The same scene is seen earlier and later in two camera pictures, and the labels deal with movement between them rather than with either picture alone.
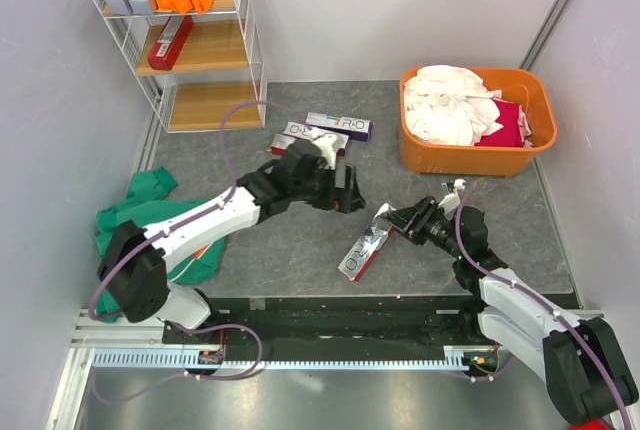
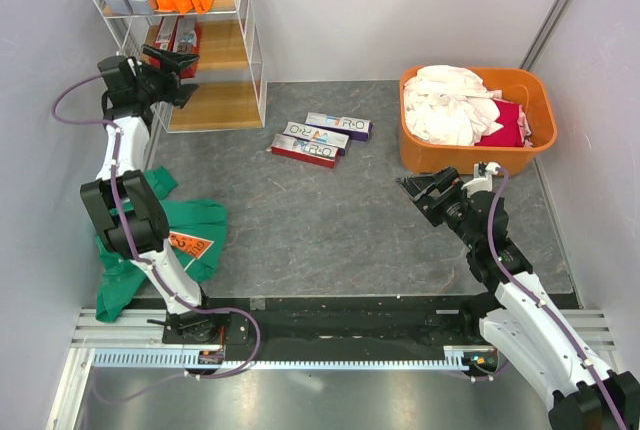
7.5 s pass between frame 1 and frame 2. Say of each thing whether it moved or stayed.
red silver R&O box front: moved
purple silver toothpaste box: stayed
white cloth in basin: stayed
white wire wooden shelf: stayed
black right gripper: moved
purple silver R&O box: stayed
